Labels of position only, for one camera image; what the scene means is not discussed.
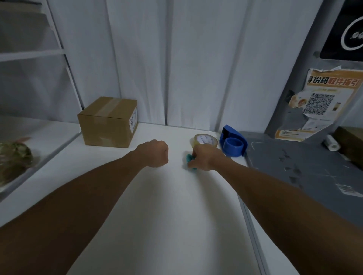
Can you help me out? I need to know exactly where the person's left hand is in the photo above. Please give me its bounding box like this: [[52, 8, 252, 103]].
[[133, 139, 169, 168]]

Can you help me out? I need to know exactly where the person's right hand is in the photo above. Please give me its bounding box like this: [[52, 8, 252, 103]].
[[187, 143, 227, 171]]

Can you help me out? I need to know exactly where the teal box cutter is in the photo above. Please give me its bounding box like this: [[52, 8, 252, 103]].
[[185, 153, 198, 171]]

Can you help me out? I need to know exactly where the yellowish packing tape roll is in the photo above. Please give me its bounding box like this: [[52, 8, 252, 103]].
[[190, 133, 218, 152]]

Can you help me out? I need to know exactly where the brown cardboard box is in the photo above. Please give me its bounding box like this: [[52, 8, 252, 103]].
[[77, 96, 139, 149]]

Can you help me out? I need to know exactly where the person's left forearm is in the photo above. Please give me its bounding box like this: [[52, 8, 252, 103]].
[[0, 150, 148, 275]]

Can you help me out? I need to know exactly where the person's right forearm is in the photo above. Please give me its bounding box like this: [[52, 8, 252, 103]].
[[215, 157, 363, 275]]

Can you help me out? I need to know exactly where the blue round tape dispenser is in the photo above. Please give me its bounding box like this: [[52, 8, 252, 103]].
[[219, 124, 249, 158]]

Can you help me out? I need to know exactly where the small orange label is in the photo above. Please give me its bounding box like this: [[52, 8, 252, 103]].
[[274, 129, 312, 142]]

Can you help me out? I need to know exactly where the white curtain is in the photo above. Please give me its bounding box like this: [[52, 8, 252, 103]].
[[47, 0, 363, 134]]

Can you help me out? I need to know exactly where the grey cutting mat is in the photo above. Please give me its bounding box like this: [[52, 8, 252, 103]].
[[239, 131, 363, 227]]

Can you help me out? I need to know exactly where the grey kiosk pillar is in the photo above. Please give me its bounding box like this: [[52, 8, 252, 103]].
[[265, 0, 363, 142]]

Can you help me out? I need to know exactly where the small torn picture sticker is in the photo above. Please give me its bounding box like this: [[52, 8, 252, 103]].
[[288, 93, 307, 110]]

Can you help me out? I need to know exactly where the small white paper notice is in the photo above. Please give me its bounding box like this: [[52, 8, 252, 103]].
[[302, 117, 332, 131]]

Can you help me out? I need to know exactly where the small white paper roll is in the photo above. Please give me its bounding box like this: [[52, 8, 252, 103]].
[[323, 134, 341, 152]]

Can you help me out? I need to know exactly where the crumpled clear plastic bag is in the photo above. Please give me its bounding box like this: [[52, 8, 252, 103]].
[[0, 137, 34, 187]]

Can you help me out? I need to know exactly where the brown taped parcel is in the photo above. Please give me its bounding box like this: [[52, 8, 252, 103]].
[[333, 126, 363, 170]]

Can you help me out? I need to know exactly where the white sticker on mat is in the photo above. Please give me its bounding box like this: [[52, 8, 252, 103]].
[[335, 183, 363, 198]]

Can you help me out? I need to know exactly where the white metal shelf rack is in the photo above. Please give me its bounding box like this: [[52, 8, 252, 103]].
[[0, 0, 85, 199]]

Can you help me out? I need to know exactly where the black screen with white ring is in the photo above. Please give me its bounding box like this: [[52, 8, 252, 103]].
[[320, 0, 363, 62]]

